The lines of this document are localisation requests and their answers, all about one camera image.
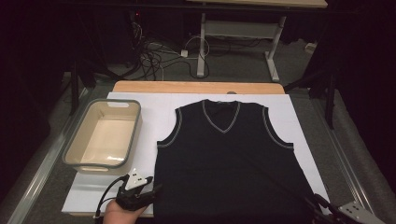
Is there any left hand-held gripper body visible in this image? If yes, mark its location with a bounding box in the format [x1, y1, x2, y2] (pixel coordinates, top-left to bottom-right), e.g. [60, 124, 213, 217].
[115, 167, 157, 212]

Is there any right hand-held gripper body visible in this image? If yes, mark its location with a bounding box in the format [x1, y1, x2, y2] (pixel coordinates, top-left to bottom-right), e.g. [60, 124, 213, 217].
[314, 201, 388, 224]

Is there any beige plastic basin grey rim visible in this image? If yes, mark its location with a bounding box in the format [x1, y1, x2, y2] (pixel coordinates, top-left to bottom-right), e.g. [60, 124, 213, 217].
[61, 98, 144, 175]

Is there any black knitted vest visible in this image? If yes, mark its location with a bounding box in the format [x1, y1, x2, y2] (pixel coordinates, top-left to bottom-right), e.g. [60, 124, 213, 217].
[152, 98, 316, 224]

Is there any person's left hand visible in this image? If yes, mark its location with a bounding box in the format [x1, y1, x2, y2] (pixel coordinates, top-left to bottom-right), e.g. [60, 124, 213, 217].
[102, 199, 148, 224]

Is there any white board sheet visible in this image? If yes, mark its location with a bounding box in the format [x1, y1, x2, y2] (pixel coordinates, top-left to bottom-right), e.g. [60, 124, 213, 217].
[61, 91, 331, 217]

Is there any black metal stand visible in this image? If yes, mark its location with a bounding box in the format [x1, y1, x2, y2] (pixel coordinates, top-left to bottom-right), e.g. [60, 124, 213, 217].
[69, 59, 97, 116]
[284, 68, 339, 130]

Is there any white-legged desk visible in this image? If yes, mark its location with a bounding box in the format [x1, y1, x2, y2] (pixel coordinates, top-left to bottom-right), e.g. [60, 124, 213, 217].
[186, 0, 329, 83]

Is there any small white box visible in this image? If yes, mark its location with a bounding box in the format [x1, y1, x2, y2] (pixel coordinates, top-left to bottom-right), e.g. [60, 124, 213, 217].
[304, 41, 318, 54]

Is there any metal floor rail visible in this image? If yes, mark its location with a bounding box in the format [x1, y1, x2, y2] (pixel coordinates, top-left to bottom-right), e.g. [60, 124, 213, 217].
[6, 87, 94, 224]
[311, 92, 382, 224]

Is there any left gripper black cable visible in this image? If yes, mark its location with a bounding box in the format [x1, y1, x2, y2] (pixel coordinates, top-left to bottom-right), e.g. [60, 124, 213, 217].
[92, 174, 130, 224]

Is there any tangle of floor cables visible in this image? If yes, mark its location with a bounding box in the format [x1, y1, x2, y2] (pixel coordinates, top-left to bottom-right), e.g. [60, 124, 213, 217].
[130, 21, 213, 80]

